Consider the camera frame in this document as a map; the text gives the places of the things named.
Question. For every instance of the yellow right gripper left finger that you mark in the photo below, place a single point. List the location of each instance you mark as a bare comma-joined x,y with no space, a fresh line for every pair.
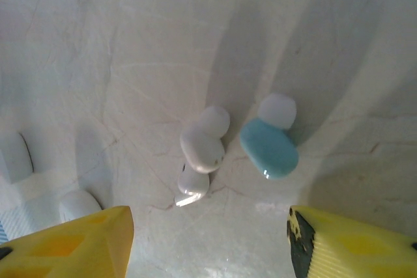
65,252

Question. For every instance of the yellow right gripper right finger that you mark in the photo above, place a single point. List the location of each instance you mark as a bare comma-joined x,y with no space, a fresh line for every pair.
358,252

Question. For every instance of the blue earbud charging case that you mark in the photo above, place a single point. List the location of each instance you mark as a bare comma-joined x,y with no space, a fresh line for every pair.
268,151

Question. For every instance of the white earbud charging case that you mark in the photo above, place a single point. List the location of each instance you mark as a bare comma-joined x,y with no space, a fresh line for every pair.
202,154

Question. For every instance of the white ribbed plastic object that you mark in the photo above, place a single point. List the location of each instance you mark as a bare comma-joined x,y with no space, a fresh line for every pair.
16,161

